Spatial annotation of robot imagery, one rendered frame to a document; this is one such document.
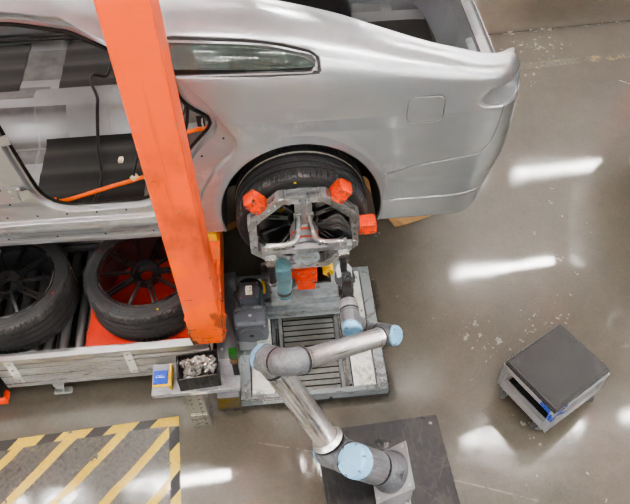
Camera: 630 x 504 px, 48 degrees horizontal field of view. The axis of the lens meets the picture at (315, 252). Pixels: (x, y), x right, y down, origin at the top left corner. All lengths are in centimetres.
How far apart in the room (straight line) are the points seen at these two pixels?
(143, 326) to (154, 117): 158
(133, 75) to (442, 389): 247
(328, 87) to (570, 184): 251
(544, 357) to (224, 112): 202
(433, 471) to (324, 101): 176
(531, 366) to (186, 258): 184
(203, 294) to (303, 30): 121
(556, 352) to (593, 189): 163
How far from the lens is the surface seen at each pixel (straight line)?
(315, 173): 331
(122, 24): 224
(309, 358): 284
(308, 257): 338
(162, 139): 251
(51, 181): 407
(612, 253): 483
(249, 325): 372
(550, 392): 374
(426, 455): 351
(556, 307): 446
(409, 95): 314
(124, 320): 376
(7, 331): 392
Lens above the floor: 352
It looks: 52 degrees down
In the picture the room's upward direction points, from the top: 1 degrees counter-clockwise
